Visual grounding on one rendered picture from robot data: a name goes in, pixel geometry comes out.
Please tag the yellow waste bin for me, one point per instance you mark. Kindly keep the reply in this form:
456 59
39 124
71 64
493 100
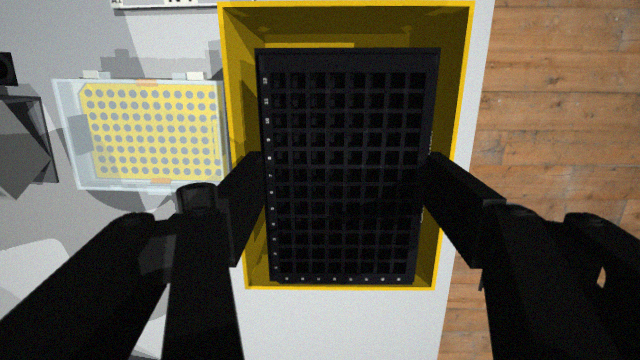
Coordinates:
245 25

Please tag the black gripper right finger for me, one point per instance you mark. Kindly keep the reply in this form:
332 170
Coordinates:
535 305

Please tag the black assay plate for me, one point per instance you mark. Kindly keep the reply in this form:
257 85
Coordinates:
309 100

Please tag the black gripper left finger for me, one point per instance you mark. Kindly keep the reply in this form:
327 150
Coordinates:
85 310

